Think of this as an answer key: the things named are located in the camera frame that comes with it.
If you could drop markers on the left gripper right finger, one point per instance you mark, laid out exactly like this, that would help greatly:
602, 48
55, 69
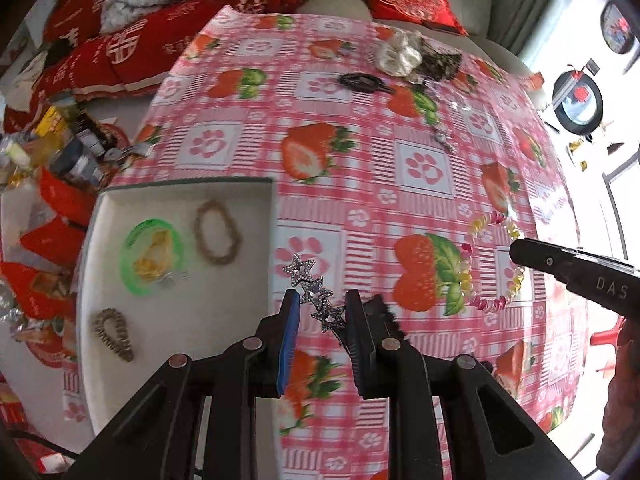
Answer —
362, 352

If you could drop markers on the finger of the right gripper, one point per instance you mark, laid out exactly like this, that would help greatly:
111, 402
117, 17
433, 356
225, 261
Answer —
612, 283

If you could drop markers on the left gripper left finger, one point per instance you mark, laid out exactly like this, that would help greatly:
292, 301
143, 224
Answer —
278, 334

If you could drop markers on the silver star hair clip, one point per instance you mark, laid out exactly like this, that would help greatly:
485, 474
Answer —
330, 316

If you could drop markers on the green translucent bangle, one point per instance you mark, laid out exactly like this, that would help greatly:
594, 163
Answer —
134, 245

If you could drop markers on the black scalloped snap clip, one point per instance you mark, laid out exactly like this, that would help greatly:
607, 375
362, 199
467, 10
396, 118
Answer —
381, 321

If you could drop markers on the silver rhinestone hair pin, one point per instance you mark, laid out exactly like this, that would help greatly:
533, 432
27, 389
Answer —
442, 137

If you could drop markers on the white jewelry tray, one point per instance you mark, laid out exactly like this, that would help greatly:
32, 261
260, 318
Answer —
227, 227

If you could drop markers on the pink strawberry tablecloth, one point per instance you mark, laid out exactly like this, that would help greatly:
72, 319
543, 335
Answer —
365, 190

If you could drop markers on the dark blue bottle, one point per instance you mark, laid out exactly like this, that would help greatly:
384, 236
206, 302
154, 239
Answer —
76, 164

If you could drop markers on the black oval hair clip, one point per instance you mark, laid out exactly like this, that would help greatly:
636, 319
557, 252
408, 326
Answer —
364, 83

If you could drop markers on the dark patterned scrunchie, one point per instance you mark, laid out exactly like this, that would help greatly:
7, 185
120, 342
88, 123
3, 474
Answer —
437, 65

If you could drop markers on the cream satin scrunchie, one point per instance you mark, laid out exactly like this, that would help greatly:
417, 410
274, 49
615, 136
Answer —
400, 55

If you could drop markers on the yellow snack package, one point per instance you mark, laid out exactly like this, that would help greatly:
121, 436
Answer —
52, 133

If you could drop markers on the red quilt with characters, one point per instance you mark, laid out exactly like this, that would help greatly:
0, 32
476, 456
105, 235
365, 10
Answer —
134, 58

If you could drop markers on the round black wall mirror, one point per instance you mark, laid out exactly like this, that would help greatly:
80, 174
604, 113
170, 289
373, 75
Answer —
578, 103

